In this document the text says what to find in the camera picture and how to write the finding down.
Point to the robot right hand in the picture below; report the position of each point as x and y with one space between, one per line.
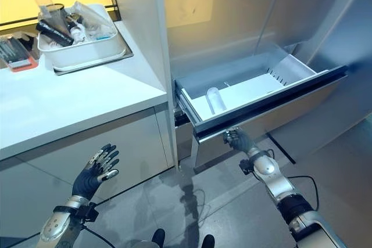
239 143

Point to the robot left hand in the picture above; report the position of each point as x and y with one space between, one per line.
85 179

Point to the refrigerator drawer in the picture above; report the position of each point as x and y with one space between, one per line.
261 108

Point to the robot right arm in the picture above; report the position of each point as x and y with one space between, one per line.
286 192

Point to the stainless steel refrigerator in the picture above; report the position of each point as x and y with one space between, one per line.
290 21

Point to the clear plastic drink bottle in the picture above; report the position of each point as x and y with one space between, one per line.
216 101

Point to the white drawer insert tray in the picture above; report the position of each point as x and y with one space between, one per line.
247 86

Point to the white counter cabinet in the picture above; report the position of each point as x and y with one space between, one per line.
87 100

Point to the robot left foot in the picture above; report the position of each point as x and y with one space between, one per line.
158 237

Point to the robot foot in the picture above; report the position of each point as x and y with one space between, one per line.
158 237
208 241

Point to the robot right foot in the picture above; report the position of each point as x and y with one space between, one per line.
208 241

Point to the white plastic tub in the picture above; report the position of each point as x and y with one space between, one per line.
84 50

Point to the metal tray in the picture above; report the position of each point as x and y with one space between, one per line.
126 47

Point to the orange tray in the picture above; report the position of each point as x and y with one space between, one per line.
19 56

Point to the small clear bottle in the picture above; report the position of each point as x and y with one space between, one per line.
77 33

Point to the black rolled tube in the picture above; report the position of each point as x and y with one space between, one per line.
55 33

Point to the clear plastic bag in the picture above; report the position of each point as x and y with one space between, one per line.
93 18

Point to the short clear black-capped cylinder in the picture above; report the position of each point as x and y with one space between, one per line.
56 14

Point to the right wrist camera clamp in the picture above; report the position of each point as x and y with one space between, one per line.
247 165

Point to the wrist camera clamp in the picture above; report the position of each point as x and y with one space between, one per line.
247 165
88 211

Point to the left wrist camera clamp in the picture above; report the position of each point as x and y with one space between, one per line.
88 211

